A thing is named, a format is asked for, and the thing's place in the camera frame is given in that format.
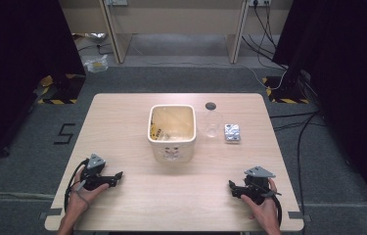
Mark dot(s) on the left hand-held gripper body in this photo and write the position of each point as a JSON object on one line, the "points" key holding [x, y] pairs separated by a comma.
{"points": [[93, 169]]}

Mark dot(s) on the white wall socket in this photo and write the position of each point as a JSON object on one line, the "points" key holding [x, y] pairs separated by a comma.
{"points": [[115, 2], [260, 2]]}

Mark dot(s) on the silver pill blister pack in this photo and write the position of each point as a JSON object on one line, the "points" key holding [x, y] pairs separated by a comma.
{"points": [[232, 132]]}

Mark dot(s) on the beige desk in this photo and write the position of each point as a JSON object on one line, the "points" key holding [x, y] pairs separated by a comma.
{"points": [[177, 19]]}

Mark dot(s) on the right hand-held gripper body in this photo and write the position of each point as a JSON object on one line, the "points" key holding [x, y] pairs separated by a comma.
{"points": [[256, 186]]}

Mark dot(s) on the black curtain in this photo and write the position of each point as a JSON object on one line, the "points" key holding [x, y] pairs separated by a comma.
{"points": [[14, 65], [350, 81]]}

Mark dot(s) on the stand base with hazard tape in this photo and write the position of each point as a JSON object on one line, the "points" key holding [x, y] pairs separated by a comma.
{"points": [[285, 91], [63, 89]]}

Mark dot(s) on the crumpled silver foil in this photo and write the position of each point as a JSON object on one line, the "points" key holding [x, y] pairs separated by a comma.
{"points": [[93, 36]]}

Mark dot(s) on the clear plastic bag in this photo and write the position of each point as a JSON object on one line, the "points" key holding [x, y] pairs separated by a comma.
{"points": [[96, 64]]}

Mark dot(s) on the person's left hand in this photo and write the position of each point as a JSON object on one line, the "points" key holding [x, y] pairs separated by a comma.
{"points": [[83, 199]]}

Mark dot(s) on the grey tape strip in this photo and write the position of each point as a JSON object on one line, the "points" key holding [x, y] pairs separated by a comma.
{"points": [[50, 213], [298, 215]]}

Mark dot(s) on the yellow packet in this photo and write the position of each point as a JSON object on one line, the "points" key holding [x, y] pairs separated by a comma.
{"points": [[155, 130]]}

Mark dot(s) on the clear plastic bottle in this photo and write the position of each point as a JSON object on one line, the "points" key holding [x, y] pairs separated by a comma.
{"points": [[212, 125]]}

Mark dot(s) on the person's right hand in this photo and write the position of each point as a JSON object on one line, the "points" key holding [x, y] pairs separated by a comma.
{"points": [[264, 212]]}

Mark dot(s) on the cream square trash bin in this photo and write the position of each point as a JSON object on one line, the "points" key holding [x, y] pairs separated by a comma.
{"points": [[171, 150]]}

